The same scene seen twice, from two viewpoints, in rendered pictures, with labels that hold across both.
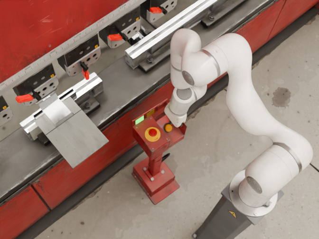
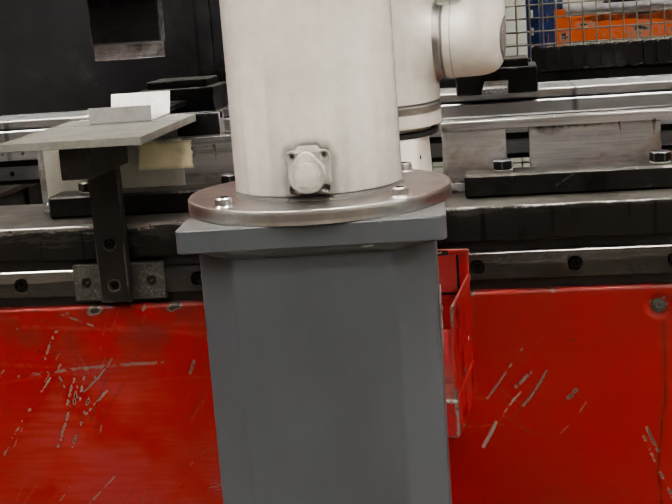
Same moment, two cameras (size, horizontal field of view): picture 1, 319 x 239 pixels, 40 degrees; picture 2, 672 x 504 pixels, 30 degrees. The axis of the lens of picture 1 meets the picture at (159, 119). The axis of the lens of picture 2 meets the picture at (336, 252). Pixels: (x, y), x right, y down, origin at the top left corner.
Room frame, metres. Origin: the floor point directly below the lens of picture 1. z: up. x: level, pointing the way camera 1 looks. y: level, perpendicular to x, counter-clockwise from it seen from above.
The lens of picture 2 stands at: (0.02, -1.15, 1.14)
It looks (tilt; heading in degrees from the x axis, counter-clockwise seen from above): 12 degrees down; 57
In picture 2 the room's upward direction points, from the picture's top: 4 degrees counter-clockwise
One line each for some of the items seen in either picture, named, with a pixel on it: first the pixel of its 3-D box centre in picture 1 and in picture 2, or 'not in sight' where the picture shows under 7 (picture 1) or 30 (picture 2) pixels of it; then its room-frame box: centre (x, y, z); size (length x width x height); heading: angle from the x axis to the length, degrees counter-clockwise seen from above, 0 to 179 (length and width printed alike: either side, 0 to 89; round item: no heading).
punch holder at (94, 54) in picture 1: (77, 49); not in sight; (0.89, 0.34, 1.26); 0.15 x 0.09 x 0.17; 138
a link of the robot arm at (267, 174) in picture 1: (268, 174); not in sight; (0.48, -0.38, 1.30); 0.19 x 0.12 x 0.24; 135
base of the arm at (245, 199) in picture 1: (258, 186); (310, 72); (0.50, -0.40, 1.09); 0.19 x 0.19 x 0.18
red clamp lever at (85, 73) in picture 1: (84, 70); not in sight; (0.84, 0.31, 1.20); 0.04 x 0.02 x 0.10; 48
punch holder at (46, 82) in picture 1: (32, 78); not in sight; (0.75, 0.47, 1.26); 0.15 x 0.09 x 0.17; 138
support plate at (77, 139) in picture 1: (71, 131); (102, 132); (0.67, 0.35, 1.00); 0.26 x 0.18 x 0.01; 48
